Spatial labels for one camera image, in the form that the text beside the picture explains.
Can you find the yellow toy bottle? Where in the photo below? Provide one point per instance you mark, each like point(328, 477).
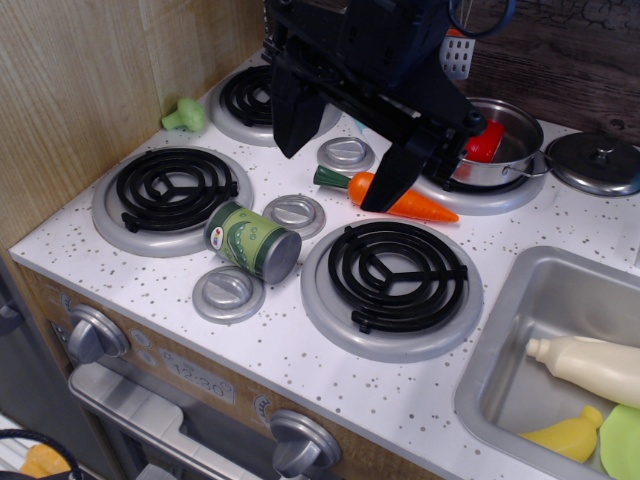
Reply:
point(575, 438)

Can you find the silver oven door handle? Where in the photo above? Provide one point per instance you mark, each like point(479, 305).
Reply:
point(173, 430)

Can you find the green pea can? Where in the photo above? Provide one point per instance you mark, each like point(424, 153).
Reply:
point(252, 242)

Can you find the steel pot lid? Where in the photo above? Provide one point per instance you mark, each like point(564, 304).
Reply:
point(596, 164)

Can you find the orange toy carrot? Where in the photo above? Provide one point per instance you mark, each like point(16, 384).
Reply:
point(411, 204)

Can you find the silver knob front of can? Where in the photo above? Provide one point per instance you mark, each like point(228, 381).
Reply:
point(228, 295)

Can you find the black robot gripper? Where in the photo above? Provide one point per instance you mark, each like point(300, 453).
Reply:
point(365, 57)

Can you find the right oven dial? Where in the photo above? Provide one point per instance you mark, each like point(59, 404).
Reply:
point(301, 444)

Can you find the steel sink basin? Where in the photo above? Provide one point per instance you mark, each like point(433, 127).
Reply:
point(504, 393)

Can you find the black basket rim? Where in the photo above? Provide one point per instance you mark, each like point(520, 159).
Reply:
point(76, 473)

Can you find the silver knob near carrot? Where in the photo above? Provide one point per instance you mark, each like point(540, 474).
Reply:
point(346, 155)

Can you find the orange object in basket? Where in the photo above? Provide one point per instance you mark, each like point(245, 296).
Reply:
point(42, 461)

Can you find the back left stove burner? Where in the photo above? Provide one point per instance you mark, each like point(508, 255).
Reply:
point(241, 109)

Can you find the front left stove burner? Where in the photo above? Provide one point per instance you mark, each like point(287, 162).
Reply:
point(156, 204)

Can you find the silver knob behind can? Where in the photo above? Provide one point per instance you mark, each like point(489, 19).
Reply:
point(297, 213)

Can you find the small steel pan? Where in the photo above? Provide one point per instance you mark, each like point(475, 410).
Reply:
point(518, 156)

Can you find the green toy broccoli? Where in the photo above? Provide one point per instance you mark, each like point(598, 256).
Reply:
point(189, 114)

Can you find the left oven dial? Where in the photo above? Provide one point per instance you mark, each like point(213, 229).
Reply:
point(95, 336)

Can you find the blue handled toy knife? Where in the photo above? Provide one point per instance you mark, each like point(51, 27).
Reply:
point(361, 127)

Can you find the cream toy bottle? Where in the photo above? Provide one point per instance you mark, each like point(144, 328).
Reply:
point(608, 370)

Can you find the front right stove burner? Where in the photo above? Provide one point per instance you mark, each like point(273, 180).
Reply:
point(391, 291)

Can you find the light green plate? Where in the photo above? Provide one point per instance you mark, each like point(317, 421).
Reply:
point(619, 443)

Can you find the stove burner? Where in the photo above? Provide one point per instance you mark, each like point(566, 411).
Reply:
point(241, 109)
point(391, 291)
point(156, 204)
point(482, 201)

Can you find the back right stove burner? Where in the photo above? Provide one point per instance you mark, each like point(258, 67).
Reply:
point(482, 201)

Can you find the oven dial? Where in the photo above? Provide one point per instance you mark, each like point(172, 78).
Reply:
point(95, 336)
point(301, 444)

